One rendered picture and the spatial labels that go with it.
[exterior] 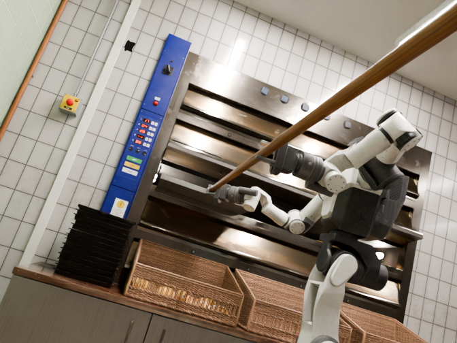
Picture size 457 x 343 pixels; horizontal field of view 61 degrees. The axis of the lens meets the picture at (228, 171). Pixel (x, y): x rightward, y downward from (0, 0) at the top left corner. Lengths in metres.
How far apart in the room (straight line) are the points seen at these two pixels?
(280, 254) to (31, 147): 1.62
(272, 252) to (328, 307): 0.96
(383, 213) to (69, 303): 1.36
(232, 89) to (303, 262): 1.23
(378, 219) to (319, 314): 0.45
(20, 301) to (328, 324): 1.24
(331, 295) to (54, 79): 1.95
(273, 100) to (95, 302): 1.70
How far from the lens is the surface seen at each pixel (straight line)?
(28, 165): 2.47
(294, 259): 2.59
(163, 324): 1.86
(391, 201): 1.74
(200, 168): 2.44
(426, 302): 3.13
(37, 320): 1.88
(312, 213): 2.00
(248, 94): 2.67
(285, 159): 1.24
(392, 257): 3.13
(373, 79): 0.71
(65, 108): 2.45
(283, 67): 2.85
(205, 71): 2.66
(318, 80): 2.93
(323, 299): 1.62
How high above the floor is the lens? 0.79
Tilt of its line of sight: 15 degrees up
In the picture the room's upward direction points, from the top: 17 degrees clockwise
